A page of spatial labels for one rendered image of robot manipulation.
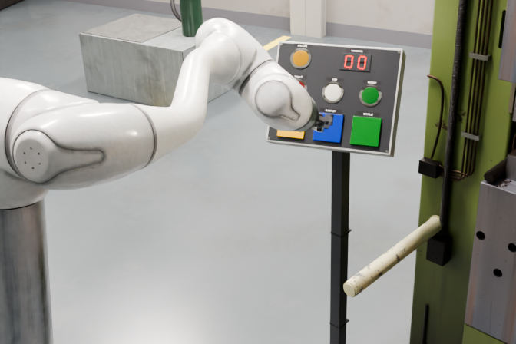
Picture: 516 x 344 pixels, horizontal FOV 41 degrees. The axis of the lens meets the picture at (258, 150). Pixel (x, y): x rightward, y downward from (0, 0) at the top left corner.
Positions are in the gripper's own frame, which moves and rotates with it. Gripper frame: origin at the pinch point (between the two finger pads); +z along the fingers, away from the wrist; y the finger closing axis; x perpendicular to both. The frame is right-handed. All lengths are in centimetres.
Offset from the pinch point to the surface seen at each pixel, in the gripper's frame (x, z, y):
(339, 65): 17.6, 12.7, 0.4
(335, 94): 9.9, 12.4, 0.7
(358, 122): 2.9, 12.1, 7.8
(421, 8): 141, 386, -21
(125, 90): 37, 258, -200
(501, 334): -47, 32, 49
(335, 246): -32, 45, 0
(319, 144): -4.0, 12.9, -2.2
